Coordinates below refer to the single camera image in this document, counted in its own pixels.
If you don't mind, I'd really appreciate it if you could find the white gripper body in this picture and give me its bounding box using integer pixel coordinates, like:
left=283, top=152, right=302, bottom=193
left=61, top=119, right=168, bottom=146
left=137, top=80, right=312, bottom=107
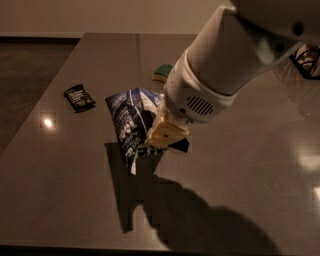
left=165, top=50, right=236, bottom=123

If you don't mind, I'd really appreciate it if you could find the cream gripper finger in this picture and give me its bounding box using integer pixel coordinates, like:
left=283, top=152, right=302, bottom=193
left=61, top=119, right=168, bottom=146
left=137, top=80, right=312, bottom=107
left=153, top=98, right=167, bottom=127
left=145, top=113, right=189, bottom=148

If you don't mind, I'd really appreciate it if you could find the blue chip bag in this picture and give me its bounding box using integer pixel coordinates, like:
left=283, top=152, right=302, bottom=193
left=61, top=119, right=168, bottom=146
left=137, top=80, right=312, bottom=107
left=105, top=88, right=189, bottom=175

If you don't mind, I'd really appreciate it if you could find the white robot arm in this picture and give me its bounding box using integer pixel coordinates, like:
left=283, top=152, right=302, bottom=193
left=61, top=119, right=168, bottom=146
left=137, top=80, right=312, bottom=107
left=146, top=0, right=320, bottom=148

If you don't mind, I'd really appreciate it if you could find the green yellow sponge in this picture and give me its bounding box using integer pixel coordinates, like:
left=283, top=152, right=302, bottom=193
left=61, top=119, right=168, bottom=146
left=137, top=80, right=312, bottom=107
left=152, top=64, right=173, bottom=83

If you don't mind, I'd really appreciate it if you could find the small black snack packet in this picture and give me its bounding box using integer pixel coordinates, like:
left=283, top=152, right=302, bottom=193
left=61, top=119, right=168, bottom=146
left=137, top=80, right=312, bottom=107
left=63, top=84, right=96, bottom=113

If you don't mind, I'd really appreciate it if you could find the black wire basket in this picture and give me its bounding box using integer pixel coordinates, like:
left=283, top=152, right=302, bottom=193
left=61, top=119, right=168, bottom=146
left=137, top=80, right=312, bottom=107
left=290, top=44, right=320, bottom=80

